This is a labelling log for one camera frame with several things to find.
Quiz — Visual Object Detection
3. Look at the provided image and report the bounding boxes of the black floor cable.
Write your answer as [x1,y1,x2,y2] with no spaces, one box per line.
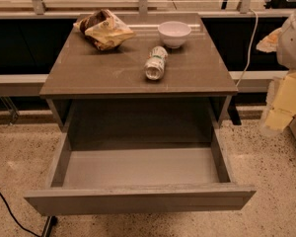
[0,183,40,237]

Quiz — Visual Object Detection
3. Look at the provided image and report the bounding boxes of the green white 7up can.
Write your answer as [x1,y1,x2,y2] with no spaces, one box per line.
[144,46,168,80]

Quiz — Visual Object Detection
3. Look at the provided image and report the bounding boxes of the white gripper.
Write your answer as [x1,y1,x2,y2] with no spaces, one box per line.
[257,9,296,136]

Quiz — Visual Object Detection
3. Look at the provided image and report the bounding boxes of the crumpled yellow brown chip bag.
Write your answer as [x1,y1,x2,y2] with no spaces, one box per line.
[73,9,135,50]

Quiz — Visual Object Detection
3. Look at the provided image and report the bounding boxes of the white hanging cable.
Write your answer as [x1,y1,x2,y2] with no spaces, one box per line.
[235,8,259,87]

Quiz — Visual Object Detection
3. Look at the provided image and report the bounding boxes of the white ceramic bowl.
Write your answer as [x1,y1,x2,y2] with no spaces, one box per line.
[158,21,191,48]

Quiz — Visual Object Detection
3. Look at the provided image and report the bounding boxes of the grey cabinet with tabletop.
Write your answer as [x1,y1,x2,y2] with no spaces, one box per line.
[38,12,239,140]

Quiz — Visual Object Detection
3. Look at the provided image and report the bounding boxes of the open grey top drawer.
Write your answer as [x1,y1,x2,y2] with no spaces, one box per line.
[25,114,256,215]

